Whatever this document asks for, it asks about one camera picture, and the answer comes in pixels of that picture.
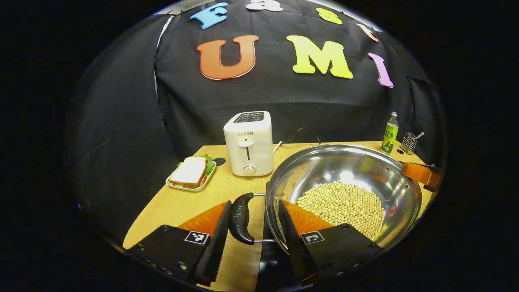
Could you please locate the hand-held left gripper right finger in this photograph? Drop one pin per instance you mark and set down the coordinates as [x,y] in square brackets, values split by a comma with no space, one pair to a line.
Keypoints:
[294,243]

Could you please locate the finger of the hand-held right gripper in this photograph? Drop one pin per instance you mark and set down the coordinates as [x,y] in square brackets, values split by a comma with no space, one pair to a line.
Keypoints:
[417,172]

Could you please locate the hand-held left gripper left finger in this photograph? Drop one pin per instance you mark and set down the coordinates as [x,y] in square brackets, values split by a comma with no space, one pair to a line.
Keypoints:
[217,247]

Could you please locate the black induction cooktop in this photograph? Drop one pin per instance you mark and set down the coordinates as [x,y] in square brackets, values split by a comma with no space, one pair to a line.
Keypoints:
[269,263]

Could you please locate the stainless steel pot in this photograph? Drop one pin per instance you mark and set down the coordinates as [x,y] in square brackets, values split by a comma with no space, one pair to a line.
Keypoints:
[344,166]

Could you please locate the metal mesh utensil holder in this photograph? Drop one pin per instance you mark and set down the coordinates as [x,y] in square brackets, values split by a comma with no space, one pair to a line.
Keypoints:
[408,144]

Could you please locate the metal spoon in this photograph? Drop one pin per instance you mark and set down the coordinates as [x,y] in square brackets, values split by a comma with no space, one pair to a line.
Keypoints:
[419,135]

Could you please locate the green label drink bottle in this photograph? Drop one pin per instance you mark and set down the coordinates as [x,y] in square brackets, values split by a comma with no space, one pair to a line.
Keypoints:
[390,136]

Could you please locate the pile of yellow soybeans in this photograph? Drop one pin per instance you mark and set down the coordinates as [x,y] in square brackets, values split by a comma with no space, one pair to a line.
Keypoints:
[344,207]

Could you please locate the white rectangular plate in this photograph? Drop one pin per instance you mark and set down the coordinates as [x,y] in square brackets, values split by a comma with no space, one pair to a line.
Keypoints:
[178,186]

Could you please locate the sandwich with lettuce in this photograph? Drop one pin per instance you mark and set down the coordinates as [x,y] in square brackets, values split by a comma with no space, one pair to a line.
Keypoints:
[188,172]

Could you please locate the white toaster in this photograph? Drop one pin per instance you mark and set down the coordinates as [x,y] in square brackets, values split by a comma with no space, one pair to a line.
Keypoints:
[249,142]

